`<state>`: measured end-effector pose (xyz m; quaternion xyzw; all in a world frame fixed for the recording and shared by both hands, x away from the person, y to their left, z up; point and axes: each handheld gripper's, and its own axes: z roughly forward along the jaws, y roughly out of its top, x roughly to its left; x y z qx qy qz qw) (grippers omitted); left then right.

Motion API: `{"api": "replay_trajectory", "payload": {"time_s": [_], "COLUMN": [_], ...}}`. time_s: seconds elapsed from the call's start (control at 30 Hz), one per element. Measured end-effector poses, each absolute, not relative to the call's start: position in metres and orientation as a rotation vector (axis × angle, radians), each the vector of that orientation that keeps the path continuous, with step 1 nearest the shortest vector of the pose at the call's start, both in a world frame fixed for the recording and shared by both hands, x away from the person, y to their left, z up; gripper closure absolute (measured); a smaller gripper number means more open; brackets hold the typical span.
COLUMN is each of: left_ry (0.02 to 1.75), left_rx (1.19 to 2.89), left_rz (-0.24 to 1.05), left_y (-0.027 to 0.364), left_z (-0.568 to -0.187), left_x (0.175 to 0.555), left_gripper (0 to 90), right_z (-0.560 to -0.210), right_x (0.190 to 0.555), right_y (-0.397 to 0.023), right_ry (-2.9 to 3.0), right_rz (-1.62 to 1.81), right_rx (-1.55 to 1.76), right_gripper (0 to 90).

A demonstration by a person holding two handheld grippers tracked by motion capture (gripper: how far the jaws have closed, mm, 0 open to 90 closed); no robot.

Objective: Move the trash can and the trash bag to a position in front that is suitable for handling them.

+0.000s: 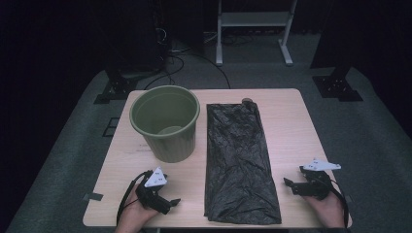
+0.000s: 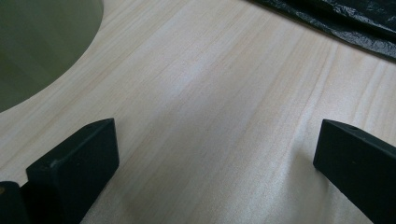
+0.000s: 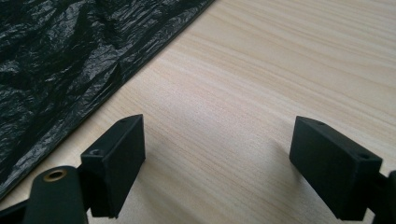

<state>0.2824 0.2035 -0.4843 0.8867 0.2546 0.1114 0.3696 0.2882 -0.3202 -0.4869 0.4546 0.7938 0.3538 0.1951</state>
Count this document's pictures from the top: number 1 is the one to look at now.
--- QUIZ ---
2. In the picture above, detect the long black floor cable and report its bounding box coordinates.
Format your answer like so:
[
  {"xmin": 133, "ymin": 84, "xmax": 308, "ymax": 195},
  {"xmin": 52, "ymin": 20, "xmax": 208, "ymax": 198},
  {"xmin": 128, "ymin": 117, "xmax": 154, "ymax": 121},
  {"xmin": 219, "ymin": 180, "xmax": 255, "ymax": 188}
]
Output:
[{"xmin": 190, "ymin": 52, "xmax": 231, "ymax": 90}]

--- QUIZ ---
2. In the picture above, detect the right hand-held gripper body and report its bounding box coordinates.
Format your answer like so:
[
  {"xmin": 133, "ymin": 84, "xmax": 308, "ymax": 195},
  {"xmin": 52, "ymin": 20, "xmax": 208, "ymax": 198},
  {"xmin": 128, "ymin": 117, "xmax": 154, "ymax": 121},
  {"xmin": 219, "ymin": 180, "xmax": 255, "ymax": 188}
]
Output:
[{"xmin": 292, "ymin": 157, "xmax": 342, "ymax": 201}]

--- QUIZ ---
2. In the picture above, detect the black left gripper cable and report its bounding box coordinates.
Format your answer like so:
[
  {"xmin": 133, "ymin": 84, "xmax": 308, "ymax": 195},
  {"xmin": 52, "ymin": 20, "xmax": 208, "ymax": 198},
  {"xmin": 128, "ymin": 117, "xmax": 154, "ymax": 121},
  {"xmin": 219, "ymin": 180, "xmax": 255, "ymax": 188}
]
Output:
[{"xmin": 116, "ymin": 171, "xmax": 149, "ymax": 226}]

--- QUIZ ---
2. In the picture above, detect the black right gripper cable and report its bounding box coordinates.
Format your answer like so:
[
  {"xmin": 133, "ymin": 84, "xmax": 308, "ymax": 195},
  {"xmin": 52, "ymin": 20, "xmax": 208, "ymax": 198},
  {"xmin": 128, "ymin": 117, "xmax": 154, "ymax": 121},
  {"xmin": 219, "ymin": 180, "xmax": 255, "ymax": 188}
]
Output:
[{"xmin": 329, "ymin": 179, "xmax": 350, "ymax": 229}]

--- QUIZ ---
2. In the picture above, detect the green plastic trash bin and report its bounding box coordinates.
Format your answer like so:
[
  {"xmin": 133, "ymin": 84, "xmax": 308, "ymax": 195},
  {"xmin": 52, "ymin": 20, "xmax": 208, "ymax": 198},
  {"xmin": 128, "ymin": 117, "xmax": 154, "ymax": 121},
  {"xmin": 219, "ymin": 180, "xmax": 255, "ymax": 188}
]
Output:
[{"xmin": 129, "ymin": 84, "xmax": 201, "ymax": 164}]

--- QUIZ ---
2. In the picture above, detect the black stand base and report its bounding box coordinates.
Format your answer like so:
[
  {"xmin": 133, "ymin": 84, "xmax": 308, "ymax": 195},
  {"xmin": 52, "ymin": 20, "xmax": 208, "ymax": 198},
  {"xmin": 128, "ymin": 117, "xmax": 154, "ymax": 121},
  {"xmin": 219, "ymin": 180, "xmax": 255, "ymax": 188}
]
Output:
[
  {"xmin": 311, "ymin": 66, "xmax": 363, "ymax": 103},
  {"xmin": 93, "ymin": 69, "xmax": 139, "ymax": 105}
]

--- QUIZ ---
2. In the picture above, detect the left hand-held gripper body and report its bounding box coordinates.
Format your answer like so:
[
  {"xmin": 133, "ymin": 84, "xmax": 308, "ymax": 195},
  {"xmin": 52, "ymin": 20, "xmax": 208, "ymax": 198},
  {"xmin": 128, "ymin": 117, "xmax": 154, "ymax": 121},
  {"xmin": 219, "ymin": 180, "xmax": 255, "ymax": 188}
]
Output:
[{"xmin": 135, "ymin": 166, "xmax": 171, "ymax": 216}]

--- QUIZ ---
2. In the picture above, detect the person's left hand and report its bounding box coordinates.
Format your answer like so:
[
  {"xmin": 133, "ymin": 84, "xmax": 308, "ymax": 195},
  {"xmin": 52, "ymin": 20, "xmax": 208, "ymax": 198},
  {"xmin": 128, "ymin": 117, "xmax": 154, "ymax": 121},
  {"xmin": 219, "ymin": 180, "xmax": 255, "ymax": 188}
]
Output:
[{"xmin": 120, "ymin": 193, "xmax": 160, "ymax": 228}]

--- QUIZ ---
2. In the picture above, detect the dark cabinet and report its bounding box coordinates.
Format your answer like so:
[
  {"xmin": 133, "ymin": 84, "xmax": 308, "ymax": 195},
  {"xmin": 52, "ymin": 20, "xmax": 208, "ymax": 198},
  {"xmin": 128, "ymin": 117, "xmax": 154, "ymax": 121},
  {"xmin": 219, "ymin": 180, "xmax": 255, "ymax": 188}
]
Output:
[{"xmin": 106, "ymin": 0, "xmax": 166, "ymax": 74}]

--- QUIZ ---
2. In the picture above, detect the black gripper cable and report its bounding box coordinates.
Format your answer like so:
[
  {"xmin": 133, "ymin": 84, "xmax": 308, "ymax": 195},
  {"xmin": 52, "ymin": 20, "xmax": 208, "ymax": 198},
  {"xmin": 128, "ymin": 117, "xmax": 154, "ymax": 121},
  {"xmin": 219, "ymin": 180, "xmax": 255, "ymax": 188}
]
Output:
[
  {"xmin": 116, "ymin": 171, "xmax": 149, "ymax": 226},
  {"xmin": 329, "ymin": 179, "xmax": 350, "ymax": 229}
]

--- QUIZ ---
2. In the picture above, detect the tangle of black cables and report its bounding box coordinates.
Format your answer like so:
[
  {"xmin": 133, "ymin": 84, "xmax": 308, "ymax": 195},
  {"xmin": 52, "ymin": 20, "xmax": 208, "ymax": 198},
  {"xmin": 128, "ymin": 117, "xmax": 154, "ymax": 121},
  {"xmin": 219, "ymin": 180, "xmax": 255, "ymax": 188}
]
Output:
[{"xmin": 203, "ymin": 30, "xmax": 257, "ymax": 47}]

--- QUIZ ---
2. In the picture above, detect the person's right hand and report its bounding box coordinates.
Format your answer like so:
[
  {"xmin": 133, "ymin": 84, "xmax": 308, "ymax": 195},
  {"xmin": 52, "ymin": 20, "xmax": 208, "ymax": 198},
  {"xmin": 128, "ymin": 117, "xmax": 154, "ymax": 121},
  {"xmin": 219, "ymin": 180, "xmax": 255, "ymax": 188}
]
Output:
[{"xmin": 304, "ymin": 190, "xmax": 345, "ymax": 229}]

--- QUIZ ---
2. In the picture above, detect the looped black floor cable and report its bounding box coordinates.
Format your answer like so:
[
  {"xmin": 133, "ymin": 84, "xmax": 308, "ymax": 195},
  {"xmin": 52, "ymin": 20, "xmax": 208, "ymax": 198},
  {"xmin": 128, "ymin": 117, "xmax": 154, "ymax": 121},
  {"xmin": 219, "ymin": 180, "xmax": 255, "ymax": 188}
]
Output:
[{"xmin": 144, "ymin": 54, "xmax": 186, "ymax": 90}]

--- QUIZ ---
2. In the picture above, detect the white metal stand frame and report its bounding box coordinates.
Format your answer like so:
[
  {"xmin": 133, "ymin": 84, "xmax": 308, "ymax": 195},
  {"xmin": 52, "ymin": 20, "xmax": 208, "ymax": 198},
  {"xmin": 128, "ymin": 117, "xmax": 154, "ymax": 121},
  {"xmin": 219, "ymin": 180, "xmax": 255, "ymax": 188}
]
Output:
[{"xmin": 215, "ymin": 0, "xmax": 298, "ymax": 67}]

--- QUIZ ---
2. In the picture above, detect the black plastic garbage bag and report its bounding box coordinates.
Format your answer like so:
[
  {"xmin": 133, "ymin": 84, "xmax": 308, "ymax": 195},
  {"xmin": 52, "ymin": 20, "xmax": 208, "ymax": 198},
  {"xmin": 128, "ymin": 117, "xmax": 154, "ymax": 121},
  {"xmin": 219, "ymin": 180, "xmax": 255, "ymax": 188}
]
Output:
[{"xmin": 203, "ymin": 100, "xmax": 283, "ymax": 226}]

